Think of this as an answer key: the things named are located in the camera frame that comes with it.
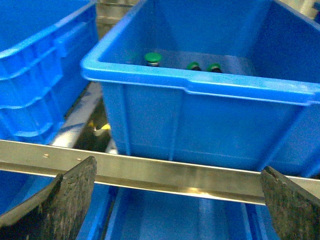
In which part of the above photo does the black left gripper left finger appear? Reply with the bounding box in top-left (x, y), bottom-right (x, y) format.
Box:
top-left (0, 156), bottom-right (97, 240)

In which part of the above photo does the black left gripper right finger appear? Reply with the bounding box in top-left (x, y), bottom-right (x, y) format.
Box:
top-left (260, 166), bottom-right (320, 240)

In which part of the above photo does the blue plastic bin with buttons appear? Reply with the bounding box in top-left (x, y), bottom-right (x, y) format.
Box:
top-left (81, 0), bottom-right (320, 177)

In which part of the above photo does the lower blue bin left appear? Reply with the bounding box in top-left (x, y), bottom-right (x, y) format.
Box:
top-left (0, 171), bottom-right (111, 240)

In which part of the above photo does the lower blue bin centre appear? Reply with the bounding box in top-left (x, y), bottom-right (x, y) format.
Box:
top-left (105, 188), bottom-right (279, 240)

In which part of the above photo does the steel roller track divider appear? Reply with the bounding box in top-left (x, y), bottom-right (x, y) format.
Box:
top-left (50, 82), bottom-right (108, 150)

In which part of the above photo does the ribbed blue plastic crate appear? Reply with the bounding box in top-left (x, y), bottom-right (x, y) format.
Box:
top-left (0, 0), bottom-right (98, 144)

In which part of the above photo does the green mushroom push button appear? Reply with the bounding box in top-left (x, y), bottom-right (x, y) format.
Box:
top-left (144, 52), bottom-right (162, 67)

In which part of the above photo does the steel shelf front rail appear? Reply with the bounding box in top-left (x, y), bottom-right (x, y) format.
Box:
top-left (0, 139), bottom-right (320, 206)

